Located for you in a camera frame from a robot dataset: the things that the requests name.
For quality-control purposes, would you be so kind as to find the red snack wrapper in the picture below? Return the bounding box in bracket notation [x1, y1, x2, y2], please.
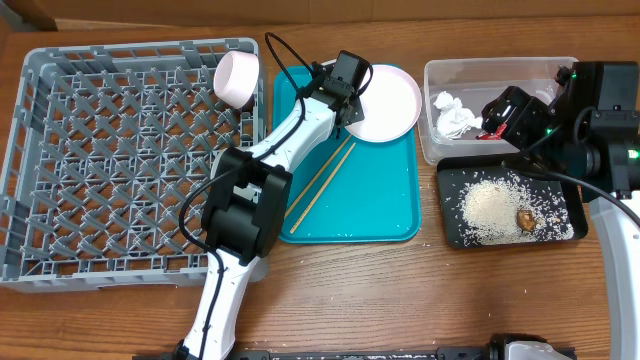
[476, 123, 507, 140]

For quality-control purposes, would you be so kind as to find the wooden chopstick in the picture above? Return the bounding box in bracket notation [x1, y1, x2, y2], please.
[285, 135, 352, 218]
[289, 143, 357, 234]

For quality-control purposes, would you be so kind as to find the large white plate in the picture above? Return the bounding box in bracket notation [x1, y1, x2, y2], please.
[346, 64, 422, 143]

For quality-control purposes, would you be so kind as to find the white tissue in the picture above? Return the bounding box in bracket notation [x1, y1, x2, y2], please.
[433, 91, 483, 140]

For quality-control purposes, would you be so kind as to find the white rice pile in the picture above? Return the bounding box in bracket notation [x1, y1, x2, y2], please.
[444, 169, 576, 247]

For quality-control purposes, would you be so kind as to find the brown food lump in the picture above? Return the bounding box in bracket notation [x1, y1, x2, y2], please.
[516, 209, 537, 232]

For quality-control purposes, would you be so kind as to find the white shallow bowl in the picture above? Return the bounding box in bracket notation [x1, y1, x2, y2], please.
[213, 51, 260, 109]

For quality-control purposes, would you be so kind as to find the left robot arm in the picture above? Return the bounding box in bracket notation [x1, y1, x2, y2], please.
[173, 51, 373, 359]

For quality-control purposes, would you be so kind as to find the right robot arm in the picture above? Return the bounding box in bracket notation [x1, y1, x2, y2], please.
[482, 61, 639, 359]

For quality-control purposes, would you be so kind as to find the teal plastic tray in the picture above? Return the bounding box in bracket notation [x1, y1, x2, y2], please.
[270, 63, 422, 245]

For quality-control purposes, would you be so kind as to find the clear plastic bin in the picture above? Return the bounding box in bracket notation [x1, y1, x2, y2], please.
[418, 57, 577, 165]

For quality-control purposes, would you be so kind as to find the black tray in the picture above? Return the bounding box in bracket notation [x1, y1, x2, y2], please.
[436, 149, 589, 250]

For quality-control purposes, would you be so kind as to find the grey plastic dish rack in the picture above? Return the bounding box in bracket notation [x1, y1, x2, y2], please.
[1, 38, 266, 293]

